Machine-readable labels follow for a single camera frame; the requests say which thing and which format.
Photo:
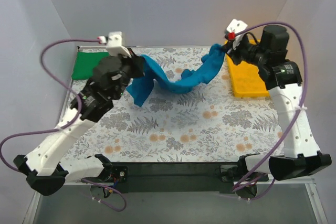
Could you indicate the floral table cloth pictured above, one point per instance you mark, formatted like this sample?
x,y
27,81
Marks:
x,y
208,124

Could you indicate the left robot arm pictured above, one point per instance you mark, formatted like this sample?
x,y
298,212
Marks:
x,y
44,170

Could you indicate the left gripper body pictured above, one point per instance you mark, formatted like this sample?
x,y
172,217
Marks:
x,y
137,65

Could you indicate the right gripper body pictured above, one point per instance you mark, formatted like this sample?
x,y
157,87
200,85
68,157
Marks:
x,y
234,52

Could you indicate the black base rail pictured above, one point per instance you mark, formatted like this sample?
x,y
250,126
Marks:
x,y
173,177

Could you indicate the yellow plastic tray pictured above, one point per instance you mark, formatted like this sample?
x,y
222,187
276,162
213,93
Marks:
x,y
246,82

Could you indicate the aluminium frame rail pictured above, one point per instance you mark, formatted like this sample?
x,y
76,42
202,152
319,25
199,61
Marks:
x,y
313,196

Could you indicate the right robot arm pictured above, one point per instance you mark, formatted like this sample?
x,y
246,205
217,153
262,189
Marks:
x,y
287,88

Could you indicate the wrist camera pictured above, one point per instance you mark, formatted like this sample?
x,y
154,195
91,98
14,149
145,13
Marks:
x,y
114,45
232,30

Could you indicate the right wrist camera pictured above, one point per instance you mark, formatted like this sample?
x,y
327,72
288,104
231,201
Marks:
x,y
232,30

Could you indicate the folded green t shirt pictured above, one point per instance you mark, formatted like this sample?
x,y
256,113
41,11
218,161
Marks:
x,y
84,64

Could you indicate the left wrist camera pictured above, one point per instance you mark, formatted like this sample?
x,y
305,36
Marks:
x,y
114,45

